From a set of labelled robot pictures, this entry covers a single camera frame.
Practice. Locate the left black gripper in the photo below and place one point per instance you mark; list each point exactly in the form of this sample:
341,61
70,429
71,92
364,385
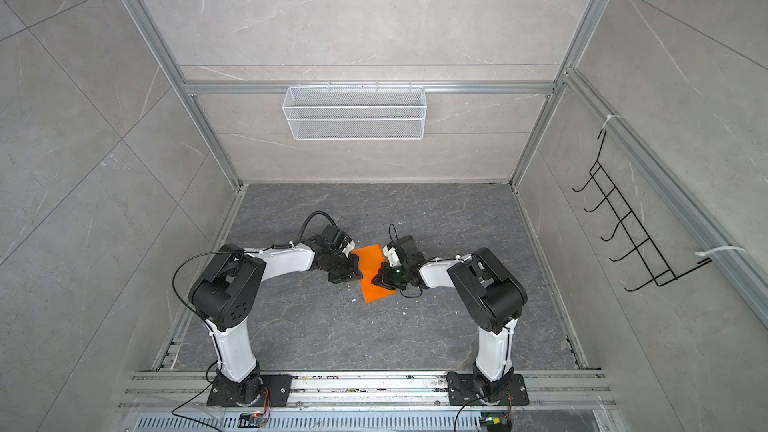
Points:
354,272

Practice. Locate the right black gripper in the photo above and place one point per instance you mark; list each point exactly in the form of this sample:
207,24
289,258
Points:
384,280

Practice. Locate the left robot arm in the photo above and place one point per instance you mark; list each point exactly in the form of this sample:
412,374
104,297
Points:
224,295

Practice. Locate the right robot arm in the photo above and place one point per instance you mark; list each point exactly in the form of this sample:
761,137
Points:
493,298

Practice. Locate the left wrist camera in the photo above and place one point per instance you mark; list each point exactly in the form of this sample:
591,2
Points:
336,235

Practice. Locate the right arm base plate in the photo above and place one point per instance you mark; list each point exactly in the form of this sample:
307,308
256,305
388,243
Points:
475,389

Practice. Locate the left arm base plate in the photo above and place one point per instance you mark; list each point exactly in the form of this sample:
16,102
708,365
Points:
251,392

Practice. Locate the white wire mesh basket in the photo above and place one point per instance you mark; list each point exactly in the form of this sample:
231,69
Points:
366,112

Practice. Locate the aluminium mounting rail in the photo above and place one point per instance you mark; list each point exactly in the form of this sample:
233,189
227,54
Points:
432,390

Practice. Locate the white vented cable duct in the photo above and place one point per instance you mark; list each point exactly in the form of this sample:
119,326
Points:
317,421

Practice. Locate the black wire hook rack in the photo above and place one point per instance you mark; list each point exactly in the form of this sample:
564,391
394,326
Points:
656,269

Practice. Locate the white cable tie upper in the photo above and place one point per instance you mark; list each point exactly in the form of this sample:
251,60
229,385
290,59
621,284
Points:
608,119

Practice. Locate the white cable tie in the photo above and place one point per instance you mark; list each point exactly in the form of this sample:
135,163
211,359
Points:
608,119
719,249

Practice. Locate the white cable tie lower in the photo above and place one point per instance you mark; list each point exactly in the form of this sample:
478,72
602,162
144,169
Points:
719,249

